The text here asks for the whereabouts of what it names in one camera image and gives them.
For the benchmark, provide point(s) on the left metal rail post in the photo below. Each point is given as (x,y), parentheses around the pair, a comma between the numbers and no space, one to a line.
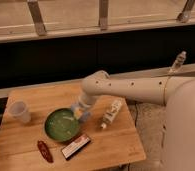
(35,12)

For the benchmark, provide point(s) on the green ceramic bowl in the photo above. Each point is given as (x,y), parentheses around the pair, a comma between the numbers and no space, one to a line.
(59,129)

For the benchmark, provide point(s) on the metal rail post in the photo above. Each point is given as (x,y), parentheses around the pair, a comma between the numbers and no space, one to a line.
(103,14)
(35,12)
(184,15)

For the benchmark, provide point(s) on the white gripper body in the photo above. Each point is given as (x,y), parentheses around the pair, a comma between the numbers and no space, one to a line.
(86,101)

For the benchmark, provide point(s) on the middle metal rail post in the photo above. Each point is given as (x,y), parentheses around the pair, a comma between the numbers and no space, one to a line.
(103,14)

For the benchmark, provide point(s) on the red white black box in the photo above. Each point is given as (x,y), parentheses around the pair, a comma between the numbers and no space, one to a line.
(75,146)

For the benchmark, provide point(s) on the grey metal bracket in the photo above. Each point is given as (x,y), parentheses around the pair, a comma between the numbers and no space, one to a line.
(179,61)

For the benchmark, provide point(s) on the dark red oval case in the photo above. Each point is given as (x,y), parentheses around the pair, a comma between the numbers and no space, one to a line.
(44,150)

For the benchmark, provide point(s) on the right metal rail post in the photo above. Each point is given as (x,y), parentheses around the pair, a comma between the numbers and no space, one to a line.
(184,15)

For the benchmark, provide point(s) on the translucent plastic cup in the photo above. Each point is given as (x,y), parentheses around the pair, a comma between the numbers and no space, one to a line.
(20,111)

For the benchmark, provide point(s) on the white squeeze bottle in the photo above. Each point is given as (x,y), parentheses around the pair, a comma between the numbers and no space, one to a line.
(111,113)

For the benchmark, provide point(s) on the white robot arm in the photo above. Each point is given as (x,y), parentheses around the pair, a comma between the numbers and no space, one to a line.
(176,93)

